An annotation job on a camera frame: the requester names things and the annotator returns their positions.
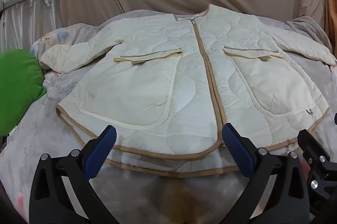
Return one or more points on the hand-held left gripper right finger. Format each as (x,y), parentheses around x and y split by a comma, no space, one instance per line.
(237,150)

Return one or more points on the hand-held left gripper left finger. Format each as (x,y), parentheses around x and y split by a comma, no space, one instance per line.
(101,152)

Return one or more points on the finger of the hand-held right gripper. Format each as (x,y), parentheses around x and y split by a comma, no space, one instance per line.
(335,119)
(312,146)

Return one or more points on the cream quilted jacket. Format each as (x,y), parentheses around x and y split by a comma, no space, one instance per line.
(147,81)

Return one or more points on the grey floral blanket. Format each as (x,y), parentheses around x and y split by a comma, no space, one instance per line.
(39,134)

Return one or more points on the orange cloth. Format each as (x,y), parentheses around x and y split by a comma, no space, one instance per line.
(332,15)

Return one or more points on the green pillow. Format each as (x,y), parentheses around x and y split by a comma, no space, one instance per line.
(18,87)

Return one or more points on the white satin curtain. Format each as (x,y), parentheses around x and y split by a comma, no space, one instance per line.
(26,21)

